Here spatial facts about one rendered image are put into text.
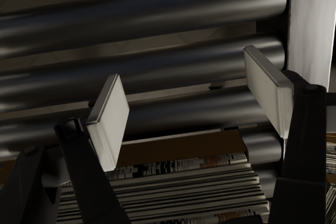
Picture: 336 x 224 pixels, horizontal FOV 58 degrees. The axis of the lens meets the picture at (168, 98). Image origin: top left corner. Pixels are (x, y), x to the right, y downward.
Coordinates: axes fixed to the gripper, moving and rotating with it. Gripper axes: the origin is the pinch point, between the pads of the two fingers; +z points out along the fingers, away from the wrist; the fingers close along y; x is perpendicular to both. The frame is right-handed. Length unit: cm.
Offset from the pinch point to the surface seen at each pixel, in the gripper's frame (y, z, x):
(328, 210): 34, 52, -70
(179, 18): 0.6, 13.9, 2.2
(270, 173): 8.8, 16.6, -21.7
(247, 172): 4.3, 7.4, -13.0
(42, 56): -53, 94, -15
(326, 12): 15.3, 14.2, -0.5
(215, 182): 0.9, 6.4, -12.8
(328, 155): 43, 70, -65
